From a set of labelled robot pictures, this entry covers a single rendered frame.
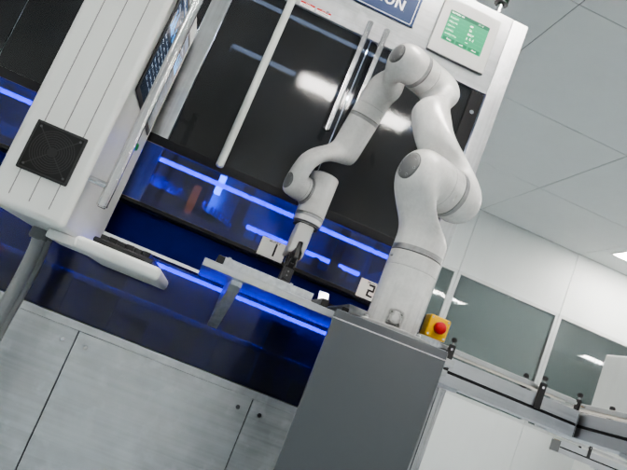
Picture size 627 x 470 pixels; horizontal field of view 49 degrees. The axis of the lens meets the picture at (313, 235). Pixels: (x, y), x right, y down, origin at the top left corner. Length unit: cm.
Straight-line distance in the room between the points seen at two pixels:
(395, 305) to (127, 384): 93
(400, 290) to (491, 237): 599
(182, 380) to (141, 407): 14
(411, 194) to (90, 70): 77
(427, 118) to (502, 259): 584
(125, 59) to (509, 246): 627
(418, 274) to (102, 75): 84
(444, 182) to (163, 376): 103
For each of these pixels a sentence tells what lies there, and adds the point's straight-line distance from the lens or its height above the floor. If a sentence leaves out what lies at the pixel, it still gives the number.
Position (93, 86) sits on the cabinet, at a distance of 164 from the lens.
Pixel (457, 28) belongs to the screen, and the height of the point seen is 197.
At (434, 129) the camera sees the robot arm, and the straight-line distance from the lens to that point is 170.
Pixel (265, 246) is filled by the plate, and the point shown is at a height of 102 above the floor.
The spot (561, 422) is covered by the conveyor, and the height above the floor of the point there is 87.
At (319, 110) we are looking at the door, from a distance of 225.
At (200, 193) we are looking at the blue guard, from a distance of 213.
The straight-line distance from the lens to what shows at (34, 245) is 190.
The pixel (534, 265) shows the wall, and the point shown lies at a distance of 768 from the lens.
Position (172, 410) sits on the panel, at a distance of 212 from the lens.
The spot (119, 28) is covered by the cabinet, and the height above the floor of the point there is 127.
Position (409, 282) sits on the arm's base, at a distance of 152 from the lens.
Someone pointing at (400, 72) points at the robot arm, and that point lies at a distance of 183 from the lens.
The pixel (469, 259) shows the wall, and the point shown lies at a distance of 735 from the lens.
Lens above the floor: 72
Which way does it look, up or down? 11 degrees up
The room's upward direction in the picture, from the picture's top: 22 degrees clockwise
